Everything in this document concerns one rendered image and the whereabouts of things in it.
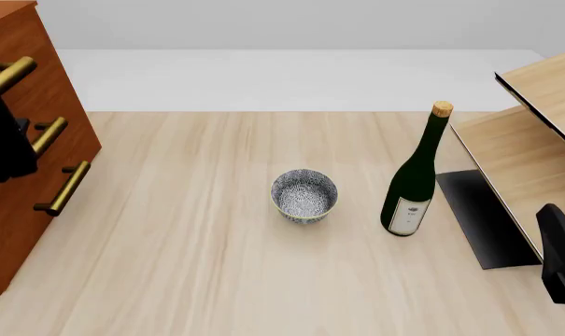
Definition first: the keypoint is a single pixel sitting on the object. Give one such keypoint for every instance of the pale wooden two-tier shelf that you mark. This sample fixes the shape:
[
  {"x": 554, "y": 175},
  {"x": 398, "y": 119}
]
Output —
[{"x": 520, "y": 150}]

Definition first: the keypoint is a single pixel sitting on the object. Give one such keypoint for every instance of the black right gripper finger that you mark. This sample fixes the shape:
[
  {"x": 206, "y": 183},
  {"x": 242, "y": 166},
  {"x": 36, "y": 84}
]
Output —
[{"x": 560, "y": 238}]

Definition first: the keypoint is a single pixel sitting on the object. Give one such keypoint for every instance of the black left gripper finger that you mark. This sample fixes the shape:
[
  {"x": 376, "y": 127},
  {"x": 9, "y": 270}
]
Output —
[{"x": 4, "y": 147}]

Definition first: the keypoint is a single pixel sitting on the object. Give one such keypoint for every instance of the brown wooden cabinet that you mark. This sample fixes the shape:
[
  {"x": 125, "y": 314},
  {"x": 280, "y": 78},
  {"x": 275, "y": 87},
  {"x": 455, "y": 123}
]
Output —
[{"x": 11, "y": 38}]

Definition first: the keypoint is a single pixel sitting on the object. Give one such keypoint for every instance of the blue white patterned bowl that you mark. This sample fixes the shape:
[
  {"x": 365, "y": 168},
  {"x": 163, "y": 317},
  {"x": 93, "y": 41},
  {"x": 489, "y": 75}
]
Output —
[{"x": 304, "y": 196}]

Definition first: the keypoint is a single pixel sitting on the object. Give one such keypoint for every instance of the dark green wine bottle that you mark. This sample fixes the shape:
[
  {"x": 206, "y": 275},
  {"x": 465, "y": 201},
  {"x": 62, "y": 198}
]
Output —
[{"x": 410, "y": 196}]

